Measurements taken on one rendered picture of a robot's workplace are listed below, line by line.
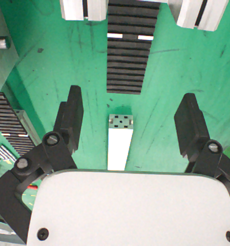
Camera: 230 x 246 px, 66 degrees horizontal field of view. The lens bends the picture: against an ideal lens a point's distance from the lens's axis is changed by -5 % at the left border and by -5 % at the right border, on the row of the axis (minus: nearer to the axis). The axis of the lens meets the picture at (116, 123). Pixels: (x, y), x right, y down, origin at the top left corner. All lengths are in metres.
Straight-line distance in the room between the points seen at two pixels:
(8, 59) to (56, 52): 0.06
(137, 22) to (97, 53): 0.06
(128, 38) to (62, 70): 0.10
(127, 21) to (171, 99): 0.14
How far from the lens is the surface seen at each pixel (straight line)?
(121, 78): 0.26
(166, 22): 0.23
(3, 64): 0.24
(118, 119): 0.32
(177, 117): 0.16
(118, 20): 0.21
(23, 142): 0.39
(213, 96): 0.32
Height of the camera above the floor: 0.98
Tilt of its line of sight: 36 degrees down
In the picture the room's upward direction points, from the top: 178 degrees counter-clockwise
